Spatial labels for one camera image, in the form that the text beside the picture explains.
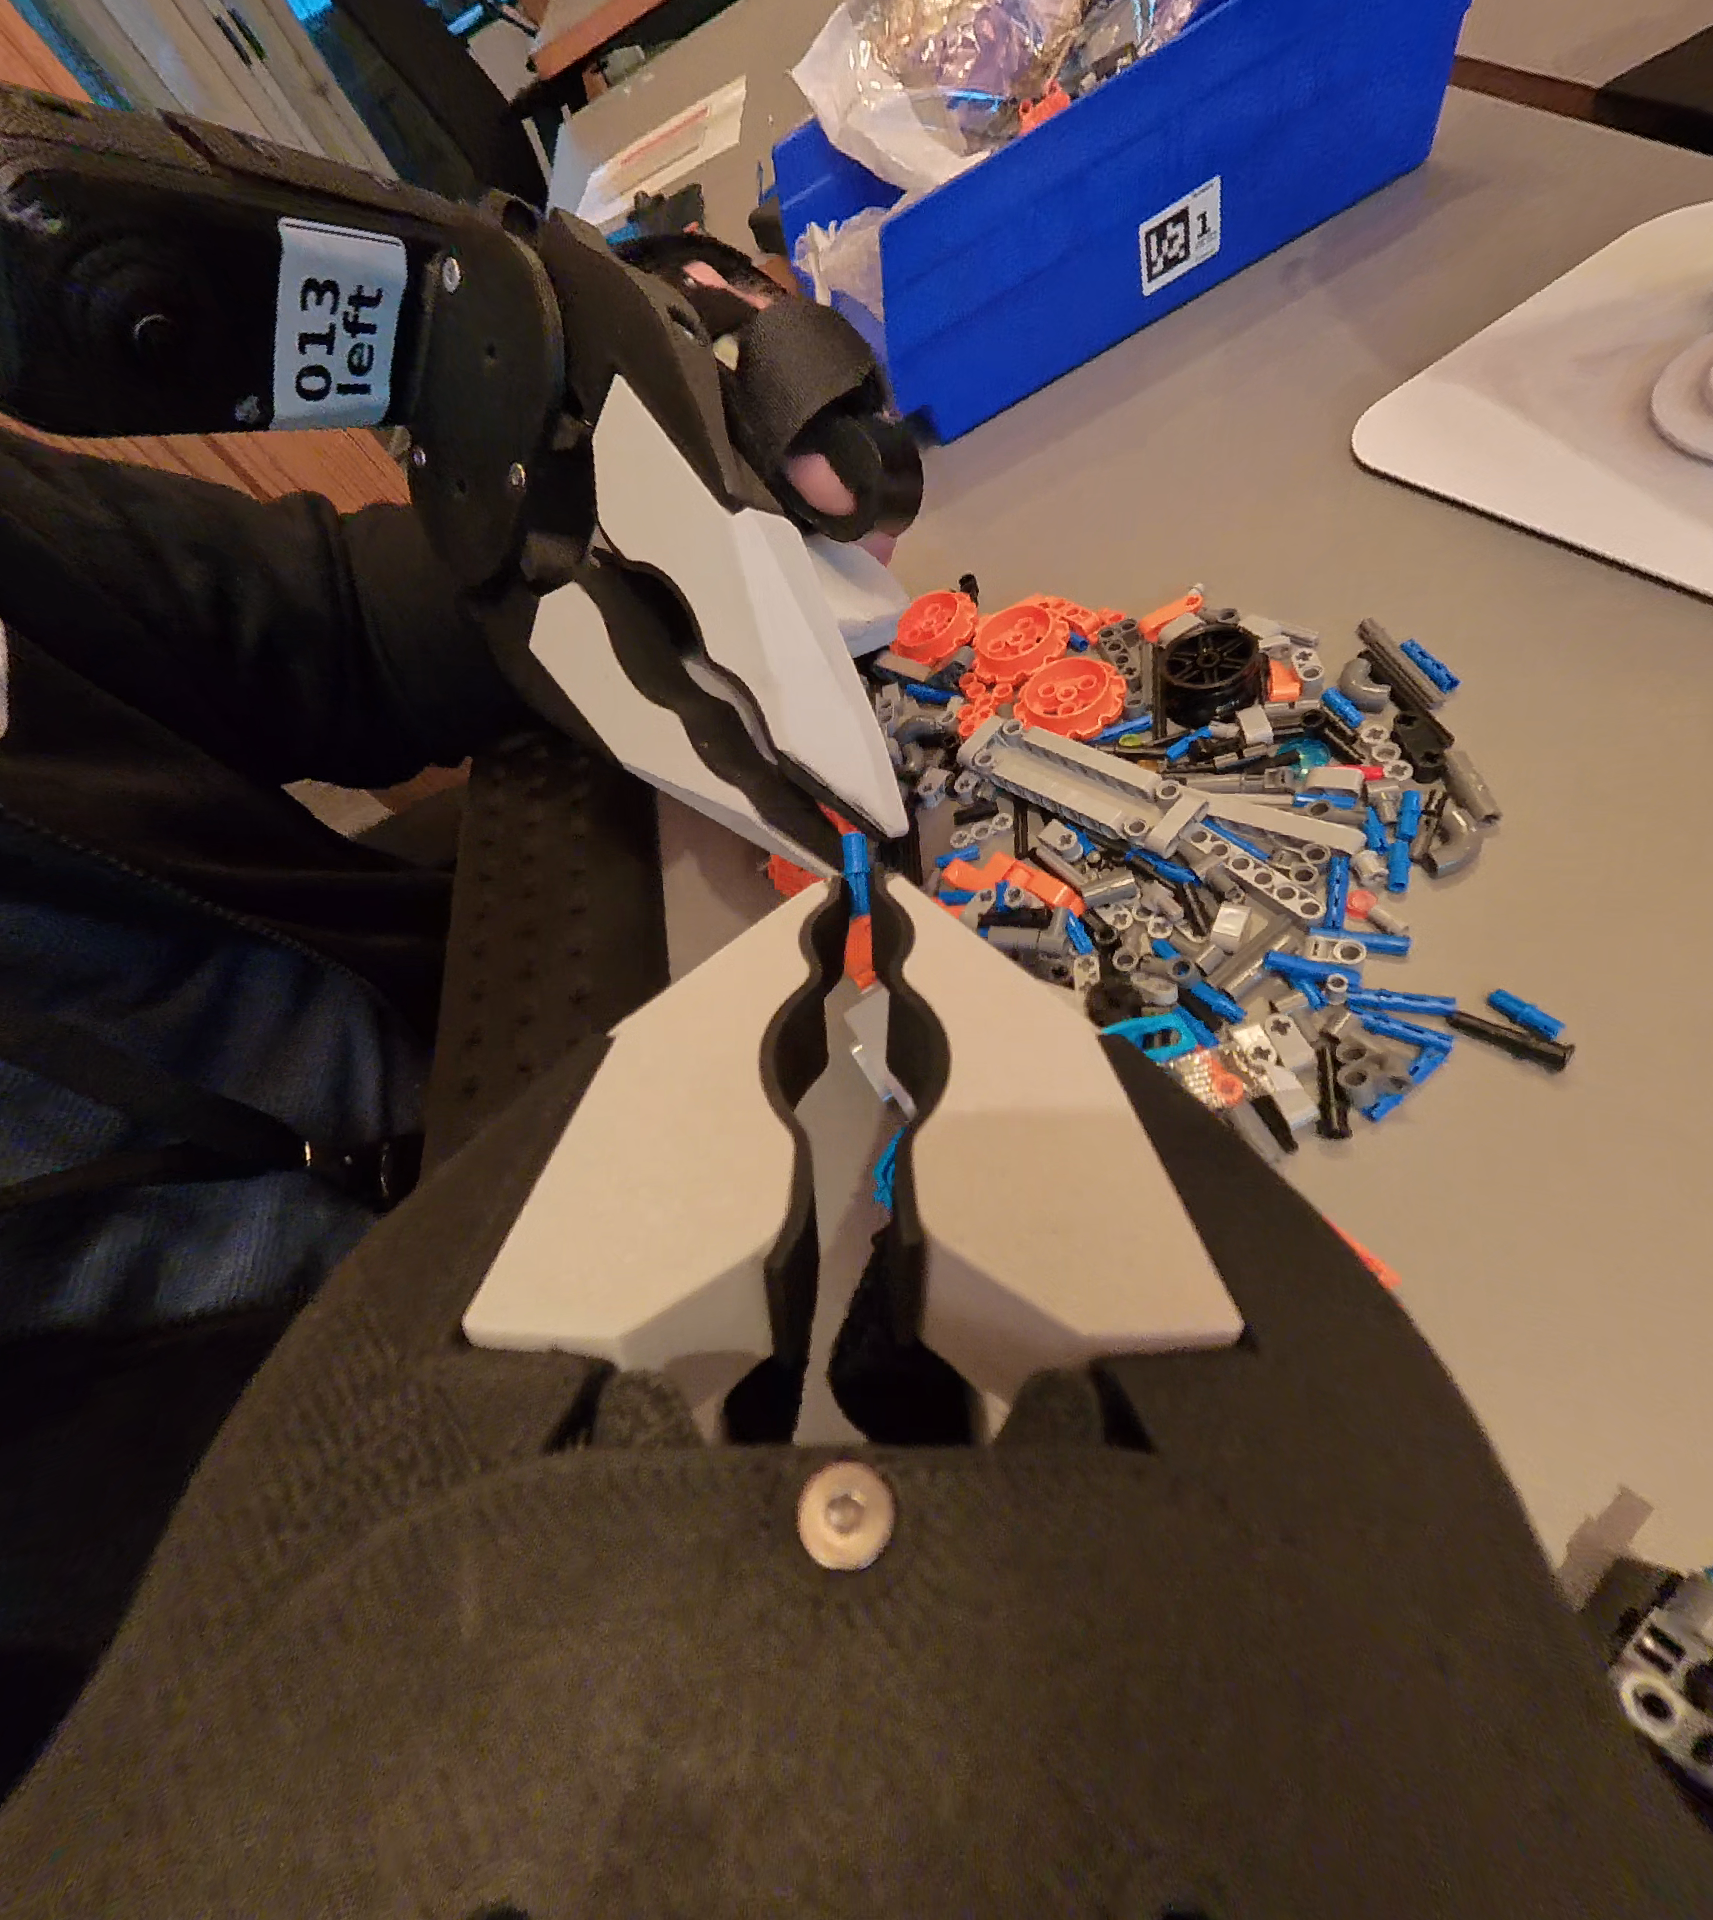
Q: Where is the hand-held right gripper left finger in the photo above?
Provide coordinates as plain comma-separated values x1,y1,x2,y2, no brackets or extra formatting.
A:
461,875,852,1435

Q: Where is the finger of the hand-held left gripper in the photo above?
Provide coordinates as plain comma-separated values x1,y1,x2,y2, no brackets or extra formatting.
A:
518,562,847,863
585,371,914,846

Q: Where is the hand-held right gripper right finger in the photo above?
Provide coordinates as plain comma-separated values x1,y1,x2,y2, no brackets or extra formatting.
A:
856,869,1250,1435

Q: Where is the pile of toy building pieces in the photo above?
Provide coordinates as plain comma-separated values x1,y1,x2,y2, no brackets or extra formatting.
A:
760,586,1582,1159

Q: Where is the black perforated mat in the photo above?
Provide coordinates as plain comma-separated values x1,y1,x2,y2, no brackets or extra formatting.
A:
423,732,674,1178

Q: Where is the clear plastic bag of parts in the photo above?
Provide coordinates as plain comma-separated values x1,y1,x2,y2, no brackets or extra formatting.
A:
790,0,1224,157

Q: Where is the large black wheel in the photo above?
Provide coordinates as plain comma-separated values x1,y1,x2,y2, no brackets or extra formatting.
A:
1154,612,1266,725

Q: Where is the black perforated block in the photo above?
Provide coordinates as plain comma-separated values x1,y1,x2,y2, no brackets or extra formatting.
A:
1587,1530,1713,1850

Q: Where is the person's left hand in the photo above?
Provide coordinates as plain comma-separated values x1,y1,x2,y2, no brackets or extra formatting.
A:
670,246,889,518

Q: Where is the orange toothed wheel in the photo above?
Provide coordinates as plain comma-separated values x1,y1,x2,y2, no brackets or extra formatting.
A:
1048,628,1148,725
892,587,987,671
969,598,1087,690

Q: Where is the wooden book stand, white base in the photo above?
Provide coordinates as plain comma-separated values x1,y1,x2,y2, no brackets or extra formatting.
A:
1352,0,1713,642

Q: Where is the blue storage bin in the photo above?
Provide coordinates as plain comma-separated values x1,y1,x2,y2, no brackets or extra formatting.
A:
764,0,1476,450

